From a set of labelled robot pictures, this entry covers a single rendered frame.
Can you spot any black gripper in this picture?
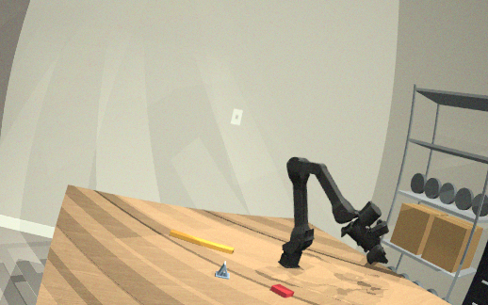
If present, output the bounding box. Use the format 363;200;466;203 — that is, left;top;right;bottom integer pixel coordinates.
355;228;388;265

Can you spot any red rectangular block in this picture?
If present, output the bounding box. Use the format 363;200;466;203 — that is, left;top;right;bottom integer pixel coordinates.
270;283;294;298

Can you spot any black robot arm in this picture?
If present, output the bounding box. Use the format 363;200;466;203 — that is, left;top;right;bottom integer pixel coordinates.
278;157;389;268

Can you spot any yellow bar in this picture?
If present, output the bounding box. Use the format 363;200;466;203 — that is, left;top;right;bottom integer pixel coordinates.
170;230;235;254

